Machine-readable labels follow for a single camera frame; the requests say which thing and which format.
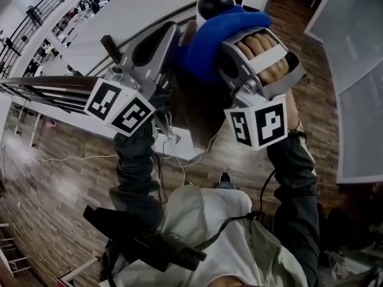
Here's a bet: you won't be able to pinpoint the grey frosted glass panel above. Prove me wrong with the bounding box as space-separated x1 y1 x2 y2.
336 67 383 185
305 0 383 97

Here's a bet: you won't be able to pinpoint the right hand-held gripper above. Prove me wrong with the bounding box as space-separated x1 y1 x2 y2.
218 27 308 152

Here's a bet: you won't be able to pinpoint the black metal railing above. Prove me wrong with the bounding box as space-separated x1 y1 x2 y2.
0 0 90 79

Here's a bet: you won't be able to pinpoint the person's right hand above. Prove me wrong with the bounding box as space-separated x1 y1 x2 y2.
235 33 293 85

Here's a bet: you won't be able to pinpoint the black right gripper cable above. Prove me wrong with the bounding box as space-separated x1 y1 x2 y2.
259 169 276 213

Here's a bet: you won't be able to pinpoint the white frame with red edge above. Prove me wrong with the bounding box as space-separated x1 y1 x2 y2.
56 255 99 287

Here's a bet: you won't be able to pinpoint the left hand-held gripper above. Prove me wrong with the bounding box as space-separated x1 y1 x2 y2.
83 21 182 138

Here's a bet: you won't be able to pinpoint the white floor cable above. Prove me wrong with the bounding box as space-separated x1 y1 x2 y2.
19 153 119 163

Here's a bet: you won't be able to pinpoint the white table frame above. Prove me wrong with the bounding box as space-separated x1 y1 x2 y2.
16 106 42 148

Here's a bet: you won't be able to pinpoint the wooden handrail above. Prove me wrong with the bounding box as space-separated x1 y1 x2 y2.
0 75 104 91

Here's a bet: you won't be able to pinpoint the person's right forearm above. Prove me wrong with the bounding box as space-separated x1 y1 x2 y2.
267 88 323 287

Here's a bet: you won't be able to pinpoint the black bars under handrail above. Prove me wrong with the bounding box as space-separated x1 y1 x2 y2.
0 84 90 115

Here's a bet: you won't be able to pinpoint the white power adapter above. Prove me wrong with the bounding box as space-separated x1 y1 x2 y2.
166 132 183 145

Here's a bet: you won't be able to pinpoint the person's white shirt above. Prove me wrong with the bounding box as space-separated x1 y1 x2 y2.
100 185 311 287

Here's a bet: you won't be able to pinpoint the clear plastic bag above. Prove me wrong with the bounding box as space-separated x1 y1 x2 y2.
326 249 360 280

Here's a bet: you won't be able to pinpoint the small dark wooden post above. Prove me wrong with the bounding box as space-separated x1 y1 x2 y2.
100 35 123 65

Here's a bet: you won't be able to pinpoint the white security camera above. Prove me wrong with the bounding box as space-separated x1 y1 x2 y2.
195 0 237 31

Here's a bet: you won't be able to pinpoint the white metal rack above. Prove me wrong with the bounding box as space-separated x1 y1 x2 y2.
0 222 31 276

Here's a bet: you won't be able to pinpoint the black chest-mounted device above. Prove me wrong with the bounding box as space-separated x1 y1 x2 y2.
83 205 208 273

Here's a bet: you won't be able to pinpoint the dark wooden stand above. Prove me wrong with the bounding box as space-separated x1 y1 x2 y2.
167 19 237 151

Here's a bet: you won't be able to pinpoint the white base board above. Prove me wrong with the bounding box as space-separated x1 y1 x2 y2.
154 132 207 162

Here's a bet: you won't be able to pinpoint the blue cloth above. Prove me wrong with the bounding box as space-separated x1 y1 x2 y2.
173 4 273 85

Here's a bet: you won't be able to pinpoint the person's jeans leg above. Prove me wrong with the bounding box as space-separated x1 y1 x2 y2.
214 181 240 190

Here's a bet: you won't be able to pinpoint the black bag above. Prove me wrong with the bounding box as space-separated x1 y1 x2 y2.
318 207 383 252

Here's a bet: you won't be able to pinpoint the black chest device cable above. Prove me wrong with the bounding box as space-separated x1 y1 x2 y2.
191 210 267 251

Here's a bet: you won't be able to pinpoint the black wrist strap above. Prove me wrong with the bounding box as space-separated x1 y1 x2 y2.
287 121 308 139

